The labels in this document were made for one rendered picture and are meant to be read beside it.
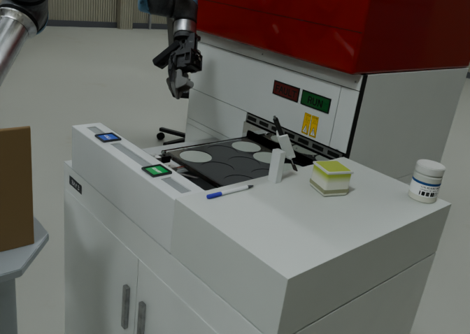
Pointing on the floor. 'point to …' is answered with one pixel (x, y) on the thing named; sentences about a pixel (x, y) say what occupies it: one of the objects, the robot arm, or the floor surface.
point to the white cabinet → (186, 283)
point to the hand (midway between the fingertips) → (175, 95)
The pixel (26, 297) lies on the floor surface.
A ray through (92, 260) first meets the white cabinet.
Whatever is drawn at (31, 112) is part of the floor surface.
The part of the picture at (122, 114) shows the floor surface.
